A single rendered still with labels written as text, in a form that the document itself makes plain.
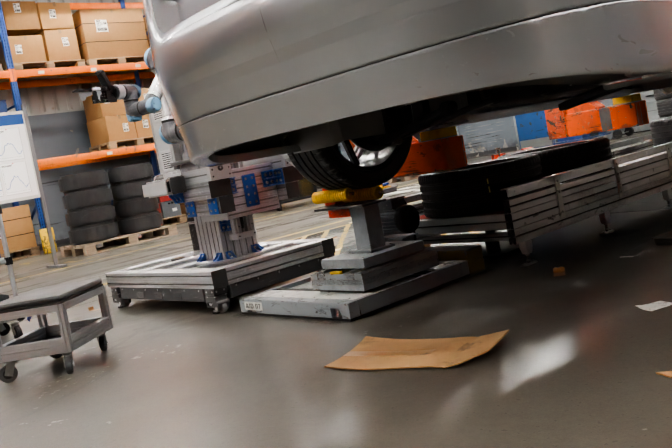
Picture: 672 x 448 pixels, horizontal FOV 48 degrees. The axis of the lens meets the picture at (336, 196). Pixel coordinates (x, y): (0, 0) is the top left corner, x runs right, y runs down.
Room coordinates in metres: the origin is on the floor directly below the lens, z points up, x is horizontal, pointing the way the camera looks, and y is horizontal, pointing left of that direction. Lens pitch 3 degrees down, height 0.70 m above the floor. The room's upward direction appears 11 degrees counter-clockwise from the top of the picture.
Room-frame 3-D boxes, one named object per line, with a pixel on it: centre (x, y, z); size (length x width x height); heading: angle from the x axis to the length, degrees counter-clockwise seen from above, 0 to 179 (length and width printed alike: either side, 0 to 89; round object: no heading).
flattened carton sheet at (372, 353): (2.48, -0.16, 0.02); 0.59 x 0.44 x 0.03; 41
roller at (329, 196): (3.56, 0.02, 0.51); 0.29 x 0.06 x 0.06; 41
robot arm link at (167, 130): (4.20, 0.81, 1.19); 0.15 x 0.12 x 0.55; 55
